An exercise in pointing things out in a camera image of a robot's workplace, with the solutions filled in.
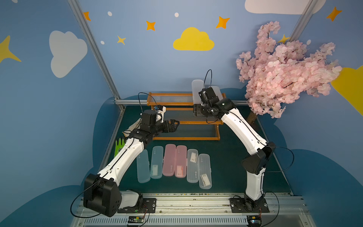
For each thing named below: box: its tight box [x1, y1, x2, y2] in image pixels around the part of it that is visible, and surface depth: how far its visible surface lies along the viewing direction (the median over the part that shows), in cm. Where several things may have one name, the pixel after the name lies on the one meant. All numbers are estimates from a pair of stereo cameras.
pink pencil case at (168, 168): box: [162, 143, 177, 177], surface depth 91 cm
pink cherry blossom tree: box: [236, 21, 343, 118], surface depth 67 cm
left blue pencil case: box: [136, 149, 151, 184], surface depth 88 cm
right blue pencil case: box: [150, 145, 164, 179], surface depth 91 cm
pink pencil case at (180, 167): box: [174, 145, 188, 179], surface depth 92 cm
